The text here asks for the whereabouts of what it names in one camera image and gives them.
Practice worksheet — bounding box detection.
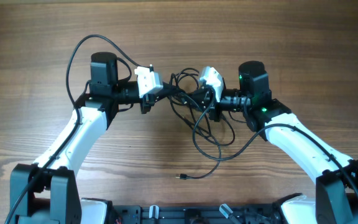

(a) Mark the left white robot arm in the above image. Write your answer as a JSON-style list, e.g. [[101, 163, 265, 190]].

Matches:
[[6, 52, 171, 223]]

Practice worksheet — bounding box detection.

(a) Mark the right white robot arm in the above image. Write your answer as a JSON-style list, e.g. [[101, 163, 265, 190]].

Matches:
[[195, 61, 358, 223]]

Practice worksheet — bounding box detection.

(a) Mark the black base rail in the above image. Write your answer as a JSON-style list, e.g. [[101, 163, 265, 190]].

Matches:
[[114, 203, 285, 224]]

